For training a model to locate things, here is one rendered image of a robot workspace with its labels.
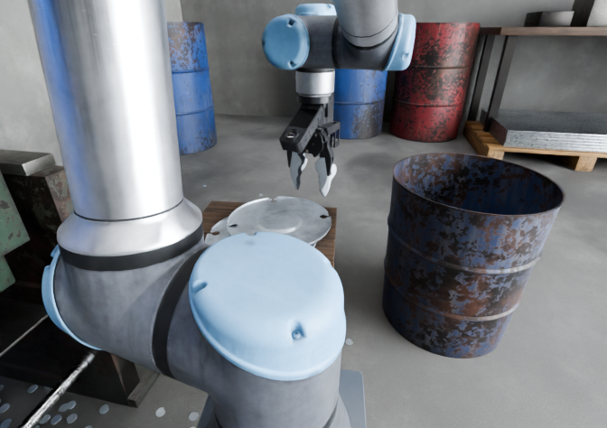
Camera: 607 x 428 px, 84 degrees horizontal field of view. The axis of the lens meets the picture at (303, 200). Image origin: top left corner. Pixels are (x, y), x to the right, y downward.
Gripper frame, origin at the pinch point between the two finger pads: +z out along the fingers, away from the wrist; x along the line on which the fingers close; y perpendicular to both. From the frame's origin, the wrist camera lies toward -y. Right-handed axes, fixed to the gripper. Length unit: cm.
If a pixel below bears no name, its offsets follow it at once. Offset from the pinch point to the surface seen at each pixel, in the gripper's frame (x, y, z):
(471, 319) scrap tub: -38, 19, 36
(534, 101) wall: -52, 317, 30
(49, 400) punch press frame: 32, -49, 34
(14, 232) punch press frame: 35, -42, -1
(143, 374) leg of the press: 33, -30, 49
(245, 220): 22.5, 3.3, 16.6
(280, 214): 15.4, 10.5, 16.0
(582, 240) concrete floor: -75, 113, 53
